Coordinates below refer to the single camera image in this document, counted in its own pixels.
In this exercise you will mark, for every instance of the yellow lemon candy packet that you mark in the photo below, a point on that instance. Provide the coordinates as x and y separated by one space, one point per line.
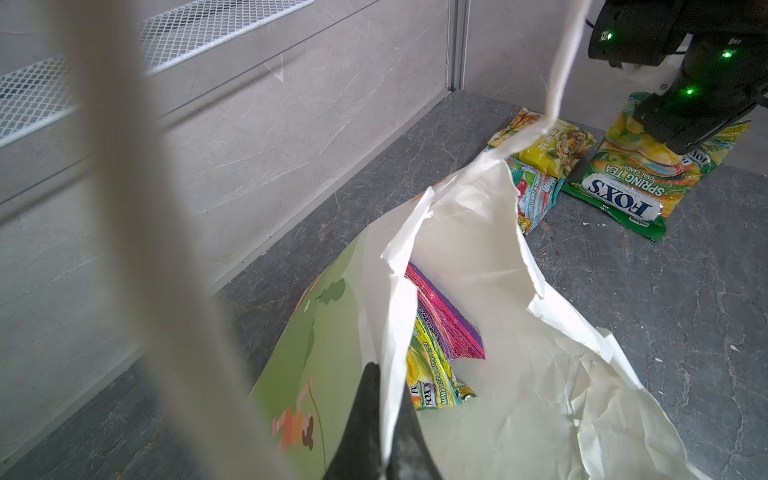
430 376

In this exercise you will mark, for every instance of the yellow green snack packet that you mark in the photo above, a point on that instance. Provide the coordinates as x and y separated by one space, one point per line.
556 153

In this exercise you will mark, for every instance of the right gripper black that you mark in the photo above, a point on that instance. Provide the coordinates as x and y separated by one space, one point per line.
721 79

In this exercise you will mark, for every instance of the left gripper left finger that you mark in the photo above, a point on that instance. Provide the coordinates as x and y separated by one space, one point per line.
358 455

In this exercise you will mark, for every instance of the white wire mesh basket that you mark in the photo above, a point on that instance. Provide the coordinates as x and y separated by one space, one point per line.
40 94

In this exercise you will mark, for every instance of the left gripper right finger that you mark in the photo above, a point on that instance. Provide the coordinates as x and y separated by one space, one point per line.
410 457

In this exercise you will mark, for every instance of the teal mint candy packet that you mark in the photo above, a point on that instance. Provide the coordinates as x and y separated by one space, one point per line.
537 191

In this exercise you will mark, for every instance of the green spring tea candy packet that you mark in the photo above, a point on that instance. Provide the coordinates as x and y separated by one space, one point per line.
638 181

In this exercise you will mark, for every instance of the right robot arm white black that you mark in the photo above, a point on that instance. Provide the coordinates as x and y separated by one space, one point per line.
648 32

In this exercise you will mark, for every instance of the magenta snack packet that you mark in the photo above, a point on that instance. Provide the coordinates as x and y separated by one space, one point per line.
457 337

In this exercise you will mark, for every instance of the white floral paper bag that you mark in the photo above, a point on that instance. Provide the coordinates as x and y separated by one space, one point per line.
556 398

